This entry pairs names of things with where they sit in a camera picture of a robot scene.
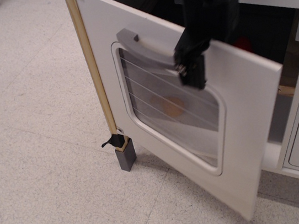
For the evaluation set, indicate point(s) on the grey post foot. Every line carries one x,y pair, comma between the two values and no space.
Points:
127,157

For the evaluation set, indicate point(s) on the white oven door with window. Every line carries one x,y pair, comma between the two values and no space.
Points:
216,136

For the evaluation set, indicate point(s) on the black cable tie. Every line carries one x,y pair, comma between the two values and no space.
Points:
116,140

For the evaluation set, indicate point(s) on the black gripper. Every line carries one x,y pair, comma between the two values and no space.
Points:
204,20

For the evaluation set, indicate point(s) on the brown cookie toy inside oven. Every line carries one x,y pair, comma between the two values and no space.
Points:
171,106

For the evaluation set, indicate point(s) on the grey oven door handle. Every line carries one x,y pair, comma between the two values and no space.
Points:
131,42

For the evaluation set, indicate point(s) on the red toy inside oven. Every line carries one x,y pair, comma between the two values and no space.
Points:
243,43

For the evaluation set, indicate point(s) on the wooden corner post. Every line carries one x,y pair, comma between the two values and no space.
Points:
77,20

